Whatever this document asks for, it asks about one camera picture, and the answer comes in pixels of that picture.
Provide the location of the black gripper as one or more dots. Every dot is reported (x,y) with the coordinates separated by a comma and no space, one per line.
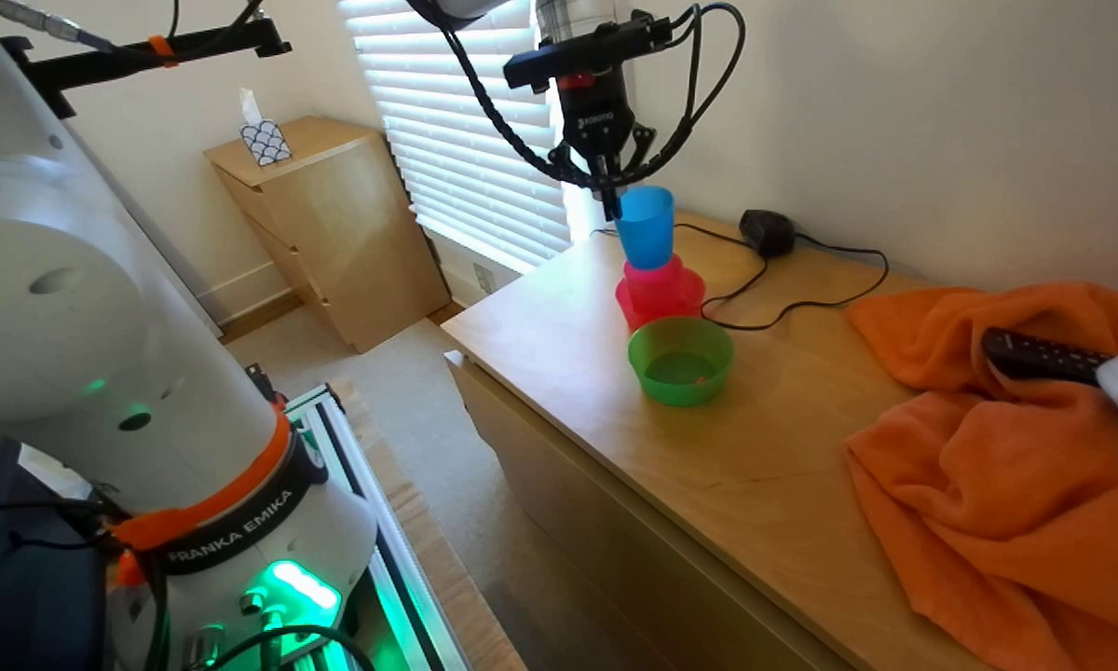
(599,115)

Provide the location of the blue cup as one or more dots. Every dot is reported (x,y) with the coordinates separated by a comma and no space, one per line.
(645,226)

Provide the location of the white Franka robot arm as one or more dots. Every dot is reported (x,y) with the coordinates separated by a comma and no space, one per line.
(63,249)

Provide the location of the pink cup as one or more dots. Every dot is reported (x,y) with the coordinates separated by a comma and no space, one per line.
(674,269)

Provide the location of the red plastic cup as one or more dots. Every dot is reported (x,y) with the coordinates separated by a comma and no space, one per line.
(659,305)

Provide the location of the green bowl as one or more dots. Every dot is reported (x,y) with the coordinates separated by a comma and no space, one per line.
(681,367)

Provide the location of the white window blinds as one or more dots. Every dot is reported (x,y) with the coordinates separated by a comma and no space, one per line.
(460,137)

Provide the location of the black power adapter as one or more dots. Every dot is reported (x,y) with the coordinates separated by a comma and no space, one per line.
(771,233)

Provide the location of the small wooden cabinet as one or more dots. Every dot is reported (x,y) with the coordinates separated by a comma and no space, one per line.
(336,236)

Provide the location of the patterned tissue box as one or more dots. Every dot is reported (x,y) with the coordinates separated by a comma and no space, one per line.
(268,139)

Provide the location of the light wood dresser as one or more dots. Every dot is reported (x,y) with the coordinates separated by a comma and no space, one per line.
(757,496)

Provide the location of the black remote control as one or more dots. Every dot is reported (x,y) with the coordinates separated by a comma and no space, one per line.
(1036,354)

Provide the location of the orange cloth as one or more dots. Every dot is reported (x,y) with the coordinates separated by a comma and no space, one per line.
(1018,496)

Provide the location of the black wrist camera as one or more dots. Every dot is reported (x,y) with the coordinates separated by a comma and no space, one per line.
(582,50)

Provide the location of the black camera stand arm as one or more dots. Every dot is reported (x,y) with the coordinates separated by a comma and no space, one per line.
(112,62)

